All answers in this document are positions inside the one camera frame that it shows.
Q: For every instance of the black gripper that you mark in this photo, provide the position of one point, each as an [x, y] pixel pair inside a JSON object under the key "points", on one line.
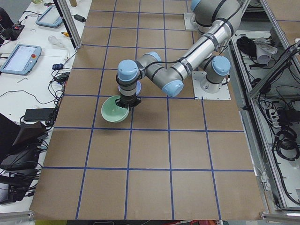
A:
{"points": [[128, 103]]}

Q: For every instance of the green bowl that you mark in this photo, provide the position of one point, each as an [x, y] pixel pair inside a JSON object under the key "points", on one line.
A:
{"points": [[112, 112]]}

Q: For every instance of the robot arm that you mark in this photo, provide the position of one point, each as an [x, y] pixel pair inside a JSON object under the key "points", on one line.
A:
{"points": [[221, 17]]}

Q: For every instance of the blue bowl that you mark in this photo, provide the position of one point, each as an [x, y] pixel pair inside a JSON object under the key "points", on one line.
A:
{"points": [[139, 89]]}

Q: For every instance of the clear light bulb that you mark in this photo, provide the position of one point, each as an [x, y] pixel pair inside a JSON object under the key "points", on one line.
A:
{"points": [[54, 41]]}

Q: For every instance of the black power adapter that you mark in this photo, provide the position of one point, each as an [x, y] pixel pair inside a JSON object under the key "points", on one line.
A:
{"points": [[79, 18]]}

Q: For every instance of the far teach pendant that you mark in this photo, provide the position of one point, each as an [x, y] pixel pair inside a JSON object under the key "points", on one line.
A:
{"points": [[50, 18]]}

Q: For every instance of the teach pendant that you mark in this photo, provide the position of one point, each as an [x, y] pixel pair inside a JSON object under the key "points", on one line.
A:
{"points": [[22, 60], [50, 18]]}

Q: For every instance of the near teach pendant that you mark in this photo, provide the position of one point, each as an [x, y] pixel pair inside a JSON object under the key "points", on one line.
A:
{"points": [[22, 60]]}

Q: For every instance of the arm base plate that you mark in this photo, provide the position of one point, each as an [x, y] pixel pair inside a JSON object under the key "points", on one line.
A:
{"points": [[190, 22], [204, 90]]}

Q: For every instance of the aluminium frame post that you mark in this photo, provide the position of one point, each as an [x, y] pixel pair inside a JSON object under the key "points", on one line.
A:
{"points": [[69, 23]]}

